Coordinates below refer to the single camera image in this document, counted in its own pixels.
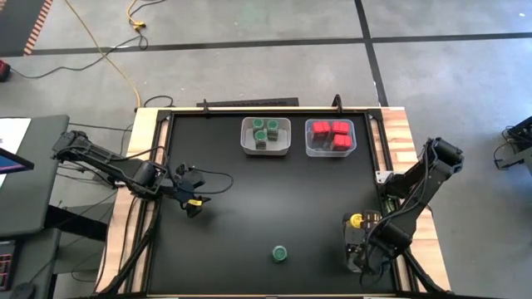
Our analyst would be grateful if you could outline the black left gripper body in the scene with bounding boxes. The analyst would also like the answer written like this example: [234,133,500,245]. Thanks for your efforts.
[172,165,208,201]

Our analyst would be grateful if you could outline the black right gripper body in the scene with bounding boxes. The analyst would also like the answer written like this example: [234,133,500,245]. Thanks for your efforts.
[352,238,392,274]

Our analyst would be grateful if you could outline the grey translucent plastic bin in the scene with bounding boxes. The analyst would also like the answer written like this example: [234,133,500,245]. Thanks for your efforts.
[341,213,393,276]

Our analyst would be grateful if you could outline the flat black bar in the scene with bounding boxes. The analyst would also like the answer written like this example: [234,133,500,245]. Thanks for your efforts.
[196,97,300,108]

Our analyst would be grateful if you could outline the beige plastic bin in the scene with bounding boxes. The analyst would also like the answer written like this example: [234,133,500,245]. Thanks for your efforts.
[239,116,292,157]

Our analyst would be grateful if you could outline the clear plastic bin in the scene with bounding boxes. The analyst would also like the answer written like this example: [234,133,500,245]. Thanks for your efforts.
[304,118,358,159]

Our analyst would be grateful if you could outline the grey side desk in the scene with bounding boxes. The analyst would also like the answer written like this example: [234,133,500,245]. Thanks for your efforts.
[0,115,71,238]

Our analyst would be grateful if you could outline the tablet with lit screen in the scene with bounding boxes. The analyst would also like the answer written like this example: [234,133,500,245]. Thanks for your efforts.
[0,147,36,176]

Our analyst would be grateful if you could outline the white paper sheet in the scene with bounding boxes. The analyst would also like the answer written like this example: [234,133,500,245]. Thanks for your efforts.
[0,117,32,188]

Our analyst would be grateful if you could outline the backlit keyboard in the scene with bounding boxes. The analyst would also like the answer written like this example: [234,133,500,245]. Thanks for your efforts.
[0,240,14,292]

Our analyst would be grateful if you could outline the black orange-striped floor mat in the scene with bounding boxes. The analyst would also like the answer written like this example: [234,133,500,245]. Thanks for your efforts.
[0,0,55,57]

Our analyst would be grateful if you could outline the black camera cable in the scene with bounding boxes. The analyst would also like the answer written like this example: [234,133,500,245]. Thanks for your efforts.
[164,145,235,196]

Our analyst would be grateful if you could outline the thin black cable loop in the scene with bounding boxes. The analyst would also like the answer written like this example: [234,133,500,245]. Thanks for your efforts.
[142,94,175,110]

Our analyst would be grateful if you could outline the silver metal bracket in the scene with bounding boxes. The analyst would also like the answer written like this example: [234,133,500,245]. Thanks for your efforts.
[375,169,395,186]

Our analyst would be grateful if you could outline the long yellow floor cable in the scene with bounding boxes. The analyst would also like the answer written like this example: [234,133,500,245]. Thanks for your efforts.
[64,0,142,109]

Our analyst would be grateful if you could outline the yellow cable with plug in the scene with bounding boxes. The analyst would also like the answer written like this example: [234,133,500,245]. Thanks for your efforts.
[126,0,147,31]

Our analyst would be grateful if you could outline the long black floor cable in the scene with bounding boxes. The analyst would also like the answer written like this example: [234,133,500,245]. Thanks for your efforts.
[7,0,167,80]

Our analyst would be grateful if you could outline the black equipment with cables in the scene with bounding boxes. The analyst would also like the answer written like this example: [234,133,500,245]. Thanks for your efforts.
[493,115,532,172]

